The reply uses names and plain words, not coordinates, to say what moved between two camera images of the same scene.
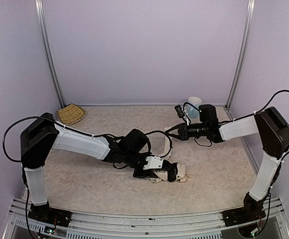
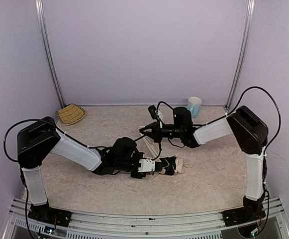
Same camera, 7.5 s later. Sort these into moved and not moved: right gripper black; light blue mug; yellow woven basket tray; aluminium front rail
Moved: right gripper black
Not moved: yellow woven basket tray; aluminium front rail; light blue mug
